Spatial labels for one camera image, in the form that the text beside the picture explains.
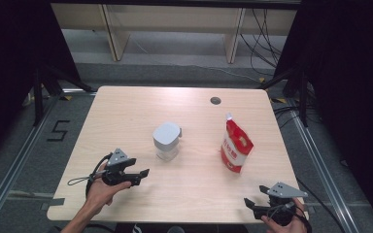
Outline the black curtain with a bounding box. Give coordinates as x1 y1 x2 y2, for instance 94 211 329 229
0 0 83 166
273 0 373 227

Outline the person's left hand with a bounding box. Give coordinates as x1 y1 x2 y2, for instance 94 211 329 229
85 161 132 209

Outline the bundle of black cables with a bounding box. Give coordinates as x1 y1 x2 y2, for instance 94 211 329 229
239 9 284 78

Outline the aluminium floor rail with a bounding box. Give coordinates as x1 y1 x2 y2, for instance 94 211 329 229
286 100 361 233
0 91 64 229

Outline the black floor cable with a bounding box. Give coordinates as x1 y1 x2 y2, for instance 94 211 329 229
295 177 349 233

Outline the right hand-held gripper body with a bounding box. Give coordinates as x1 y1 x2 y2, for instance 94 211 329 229
253 182 309 226

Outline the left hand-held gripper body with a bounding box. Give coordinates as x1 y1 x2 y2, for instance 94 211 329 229
102 148 134 187

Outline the grey cord loop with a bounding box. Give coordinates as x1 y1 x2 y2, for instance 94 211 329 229
67 170 107 186

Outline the red and white spout pouch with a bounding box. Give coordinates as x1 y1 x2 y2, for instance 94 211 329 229
220 112 254 174

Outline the black metal stand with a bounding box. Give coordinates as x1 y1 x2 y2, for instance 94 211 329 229
31 63 95 128
256 63 309 128

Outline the pale wooden shelf unit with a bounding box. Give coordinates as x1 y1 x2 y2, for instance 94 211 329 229
51 3 298 64

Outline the person's right hand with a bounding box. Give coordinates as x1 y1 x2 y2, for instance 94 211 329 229
260 198 309 233

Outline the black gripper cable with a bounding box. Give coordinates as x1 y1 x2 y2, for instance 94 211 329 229
292 203 314 233
85 153 113 198

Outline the clear jar with grey lid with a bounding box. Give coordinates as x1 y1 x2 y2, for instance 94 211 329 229
152 121 184 162

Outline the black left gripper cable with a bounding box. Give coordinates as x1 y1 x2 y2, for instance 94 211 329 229
85 153 113 198

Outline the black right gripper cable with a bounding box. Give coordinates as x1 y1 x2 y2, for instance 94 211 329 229
292 203 314 233

